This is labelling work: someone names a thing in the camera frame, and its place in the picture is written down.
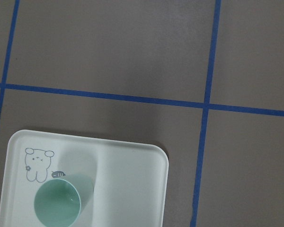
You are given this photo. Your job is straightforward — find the light green plastic cup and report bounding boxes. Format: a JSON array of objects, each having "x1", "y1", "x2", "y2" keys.
[{"x1": 34, "y1": 174, "x2": 94, "y2": 227}]

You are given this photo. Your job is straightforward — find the cream rabbit print tray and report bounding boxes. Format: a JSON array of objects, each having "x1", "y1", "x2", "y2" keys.
[{"x1": 0, "y1": 130, "x2": 169, "y2": 227}]

